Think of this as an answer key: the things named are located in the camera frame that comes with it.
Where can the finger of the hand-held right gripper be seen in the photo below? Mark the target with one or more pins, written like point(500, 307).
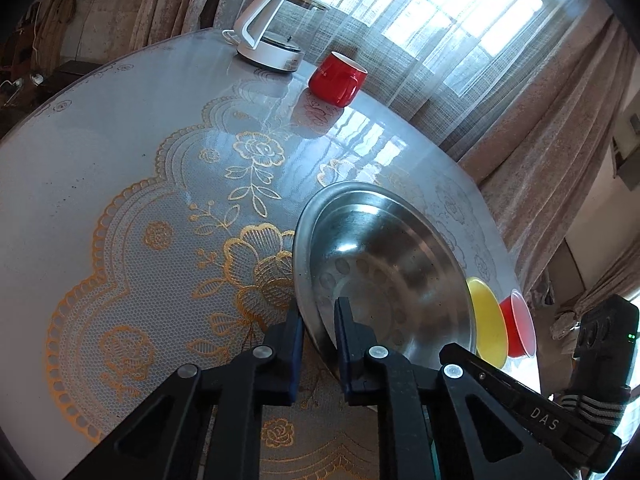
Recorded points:
point(475, 365)

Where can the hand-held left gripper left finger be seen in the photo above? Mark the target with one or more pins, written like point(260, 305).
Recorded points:
point(296, 360)

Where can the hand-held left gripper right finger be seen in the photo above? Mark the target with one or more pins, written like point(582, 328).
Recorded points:
point(344, 360)

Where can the yellow plastic bowl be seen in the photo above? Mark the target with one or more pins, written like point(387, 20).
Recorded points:
point(490, 320)

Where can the red plastic bowl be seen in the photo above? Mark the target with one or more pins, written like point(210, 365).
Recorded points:
point(517, 325)

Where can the stainless steel bowl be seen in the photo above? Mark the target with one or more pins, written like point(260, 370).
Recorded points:
point(390, 270)

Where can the teal plastic plate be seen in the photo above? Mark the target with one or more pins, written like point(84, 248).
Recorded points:
point(434, 465)

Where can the grey patterned bag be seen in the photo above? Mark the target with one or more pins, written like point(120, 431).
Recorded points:
point(565, 330)

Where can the beige tied curtain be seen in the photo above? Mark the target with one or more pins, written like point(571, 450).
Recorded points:
point(615, 270)

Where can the beige patterned curtain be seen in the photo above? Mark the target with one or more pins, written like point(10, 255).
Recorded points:
point(550, 135)
point(175, 5)

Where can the red mug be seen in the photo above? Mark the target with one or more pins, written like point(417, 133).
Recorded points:
point(332, 82)

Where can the white sheer curtain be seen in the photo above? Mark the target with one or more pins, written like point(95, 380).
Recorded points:
point(400, 60)

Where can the white electric glass kettle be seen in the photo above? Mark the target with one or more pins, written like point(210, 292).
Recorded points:
point(265, 55)

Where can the barred window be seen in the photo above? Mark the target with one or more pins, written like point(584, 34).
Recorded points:
point(440, 5)

